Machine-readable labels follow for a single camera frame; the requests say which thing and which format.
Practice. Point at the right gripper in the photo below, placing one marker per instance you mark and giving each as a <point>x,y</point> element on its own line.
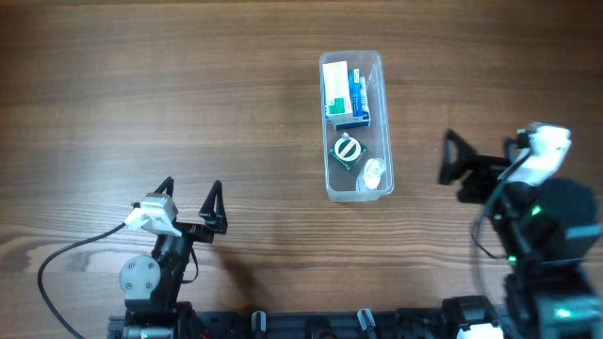
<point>482,170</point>

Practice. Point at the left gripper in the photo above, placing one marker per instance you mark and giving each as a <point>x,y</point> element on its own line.
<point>191,228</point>

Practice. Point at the white spray bottle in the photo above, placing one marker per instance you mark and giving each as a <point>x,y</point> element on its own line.
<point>370,176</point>

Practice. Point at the dark green square box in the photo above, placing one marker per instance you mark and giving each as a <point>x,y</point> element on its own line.
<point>347,151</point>

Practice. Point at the blue medicine box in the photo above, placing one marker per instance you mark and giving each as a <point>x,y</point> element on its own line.
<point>355,87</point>

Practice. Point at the white green Panadol box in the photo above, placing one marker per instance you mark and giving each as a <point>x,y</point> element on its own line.
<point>336,90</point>

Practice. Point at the white Hansaplast box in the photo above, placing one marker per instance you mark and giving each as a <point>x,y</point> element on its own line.
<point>365,120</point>

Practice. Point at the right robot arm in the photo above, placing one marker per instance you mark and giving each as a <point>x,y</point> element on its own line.
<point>546,226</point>

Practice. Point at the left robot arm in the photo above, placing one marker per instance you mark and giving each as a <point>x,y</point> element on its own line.
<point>151,283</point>

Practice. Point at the clear plastic container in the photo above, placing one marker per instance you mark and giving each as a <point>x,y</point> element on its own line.
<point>341,183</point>

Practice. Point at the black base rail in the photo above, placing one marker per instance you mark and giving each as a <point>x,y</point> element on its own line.
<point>402,323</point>

